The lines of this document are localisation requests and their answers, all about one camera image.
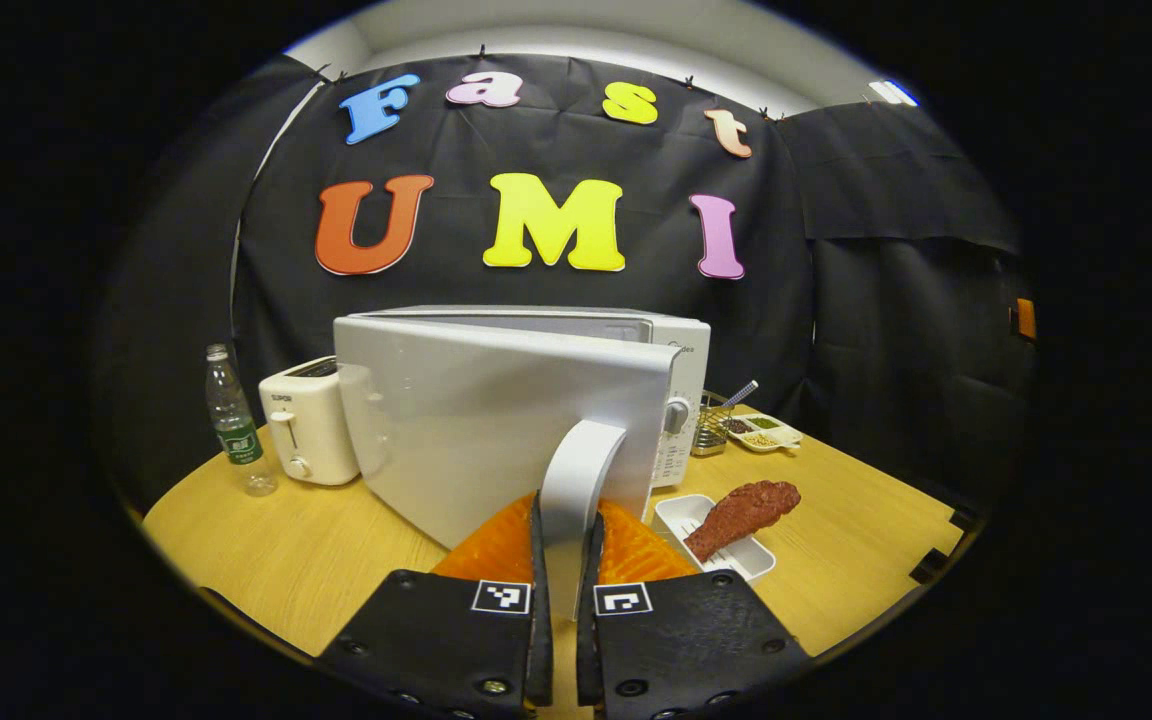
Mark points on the white toaster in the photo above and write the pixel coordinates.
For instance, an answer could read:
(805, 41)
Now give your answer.
(311, 420)

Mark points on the brown meat piece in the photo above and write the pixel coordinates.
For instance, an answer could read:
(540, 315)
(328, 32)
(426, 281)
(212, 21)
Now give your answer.
(741, 510)

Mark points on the white microwave oven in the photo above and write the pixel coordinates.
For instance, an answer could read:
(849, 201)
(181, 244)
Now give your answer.
(496, 420)

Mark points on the white divided condiment dish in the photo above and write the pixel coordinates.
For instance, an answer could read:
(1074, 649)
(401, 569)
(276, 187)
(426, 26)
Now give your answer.
(766, 432)

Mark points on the clear green label water bottle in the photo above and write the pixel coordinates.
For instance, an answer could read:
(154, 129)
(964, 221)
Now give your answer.
(236, 430)

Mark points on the small ceiling light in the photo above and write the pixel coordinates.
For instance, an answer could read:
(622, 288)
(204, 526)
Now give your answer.
(894, 93)

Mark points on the white rectangular tray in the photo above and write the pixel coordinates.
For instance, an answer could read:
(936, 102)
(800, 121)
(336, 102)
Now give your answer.
(676, 520)

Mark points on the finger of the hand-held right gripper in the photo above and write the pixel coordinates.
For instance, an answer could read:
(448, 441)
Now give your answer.
(1026, 320)

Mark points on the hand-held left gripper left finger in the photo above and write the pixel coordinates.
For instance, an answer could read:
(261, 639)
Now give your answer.
(540, 650)

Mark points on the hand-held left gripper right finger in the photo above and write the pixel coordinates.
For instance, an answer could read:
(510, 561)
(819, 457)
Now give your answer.
(588, 645)

